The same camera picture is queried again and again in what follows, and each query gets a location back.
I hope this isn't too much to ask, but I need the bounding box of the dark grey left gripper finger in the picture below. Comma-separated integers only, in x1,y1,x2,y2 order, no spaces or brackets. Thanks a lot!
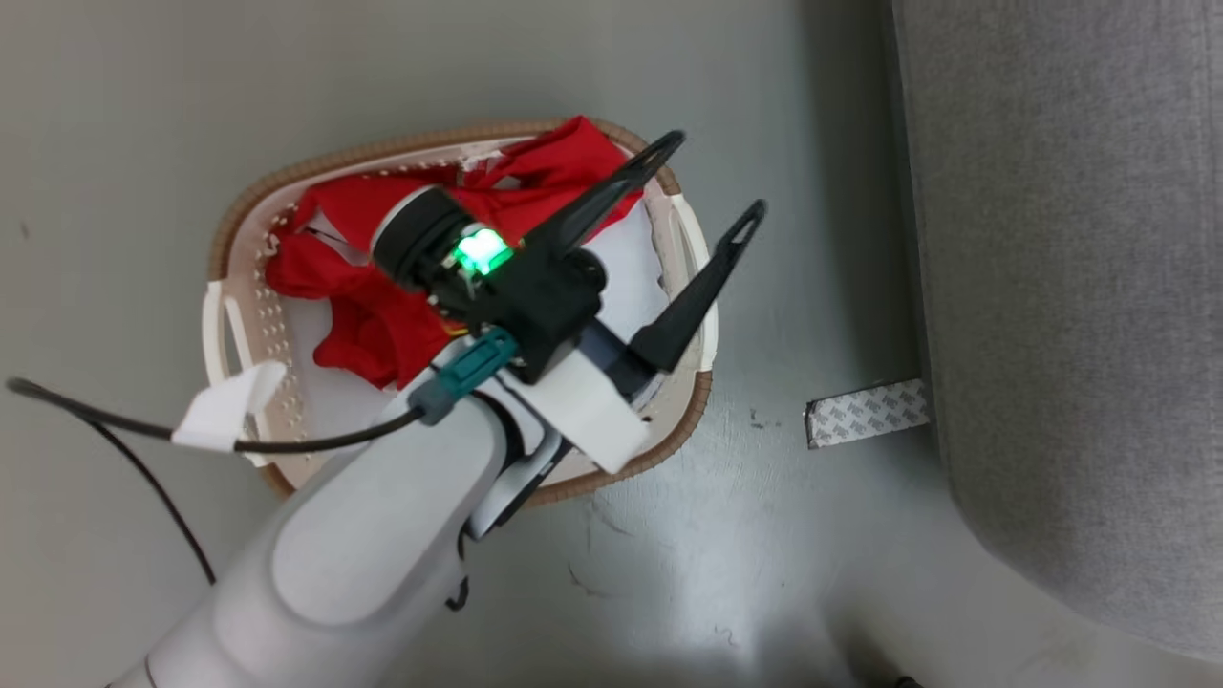
629,199,768,374
521,130,687,259

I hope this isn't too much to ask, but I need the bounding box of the white tape tag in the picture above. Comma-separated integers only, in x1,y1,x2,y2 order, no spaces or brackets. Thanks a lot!
171,360,289,453

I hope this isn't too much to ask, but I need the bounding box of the grey fabric sofa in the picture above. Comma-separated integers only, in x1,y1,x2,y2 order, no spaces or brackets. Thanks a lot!
889,0,1223,666

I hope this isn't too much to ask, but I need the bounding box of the red clothing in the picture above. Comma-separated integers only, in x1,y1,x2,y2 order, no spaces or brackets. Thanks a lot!
264,116,645,390

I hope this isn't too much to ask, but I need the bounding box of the thin black cable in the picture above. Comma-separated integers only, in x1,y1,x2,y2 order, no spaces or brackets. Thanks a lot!
88,419,218,586

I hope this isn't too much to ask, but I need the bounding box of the white laundry basket brown rim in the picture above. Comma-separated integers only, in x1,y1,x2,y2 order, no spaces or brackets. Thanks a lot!
202,117,719,508

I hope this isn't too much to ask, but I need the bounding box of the thick black cable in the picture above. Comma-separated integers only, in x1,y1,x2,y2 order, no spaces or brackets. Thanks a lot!
4,376,427,455

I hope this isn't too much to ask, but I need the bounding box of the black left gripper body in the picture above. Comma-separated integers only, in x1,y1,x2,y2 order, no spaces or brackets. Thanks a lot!
371,185,610,385

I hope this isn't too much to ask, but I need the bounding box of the grey patterned tape strip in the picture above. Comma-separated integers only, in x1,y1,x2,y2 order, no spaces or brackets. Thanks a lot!
804,378,933,451

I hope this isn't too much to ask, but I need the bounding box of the teal grey cable connector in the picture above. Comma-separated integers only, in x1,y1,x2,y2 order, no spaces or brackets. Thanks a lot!
408,327,523,427

